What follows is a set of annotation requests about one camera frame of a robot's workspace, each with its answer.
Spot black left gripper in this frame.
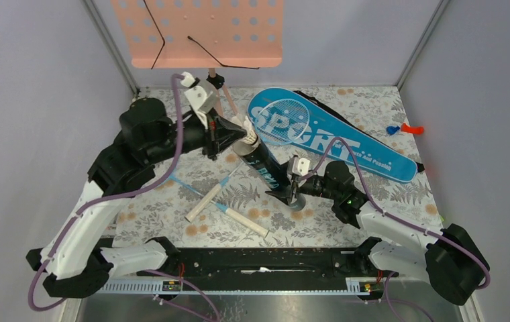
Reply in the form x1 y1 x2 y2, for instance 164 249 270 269
146 108 248 165

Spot black shuttlecock tube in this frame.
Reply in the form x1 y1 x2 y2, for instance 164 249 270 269
232 138 306 211

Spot white shuttlecock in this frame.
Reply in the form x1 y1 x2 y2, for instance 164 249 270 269
232 115 258 146

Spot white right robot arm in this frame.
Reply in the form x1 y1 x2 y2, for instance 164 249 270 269
268 161 490 306

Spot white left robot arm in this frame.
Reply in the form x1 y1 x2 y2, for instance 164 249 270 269
26 98 251 299

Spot light blue racket at left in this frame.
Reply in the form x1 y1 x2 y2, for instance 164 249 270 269
170 176 269 238

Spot pink tripod stand legs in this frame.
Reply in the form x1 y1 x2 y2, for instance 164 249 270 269
206 68 240 119

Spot light blue racket on bag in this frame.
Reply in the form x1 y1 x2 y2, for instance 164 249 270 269
249 99 309 147

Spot blue sport racket bag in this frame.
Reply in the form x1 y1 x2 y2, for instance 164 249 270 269
247 87 424 183

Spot pink perforated music stand desk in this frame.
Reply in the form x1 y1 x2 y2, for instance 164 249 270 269
110 0 285 69

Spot blue clip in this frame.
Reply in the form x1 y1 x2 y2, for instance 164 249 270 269
386 126 401 136

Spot orange clip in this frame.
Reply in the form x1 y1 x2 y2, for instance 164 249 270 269
400 123 425 136

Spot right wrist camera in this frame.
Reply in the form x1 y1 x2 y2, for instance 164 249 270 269
287 155 311 176

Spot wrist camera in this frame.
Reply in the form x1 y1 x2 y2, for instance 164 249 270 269
180 72 217 129
287 155 311 176

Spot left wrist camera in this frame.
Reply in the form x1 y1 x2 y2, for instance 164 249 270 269
180 72 217 129

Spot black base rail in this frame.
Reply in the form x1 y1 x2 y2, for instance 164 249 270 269
137 247 398 293

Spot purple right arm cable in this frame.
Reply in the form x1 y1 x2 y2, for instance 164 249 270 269
301 136 491 290

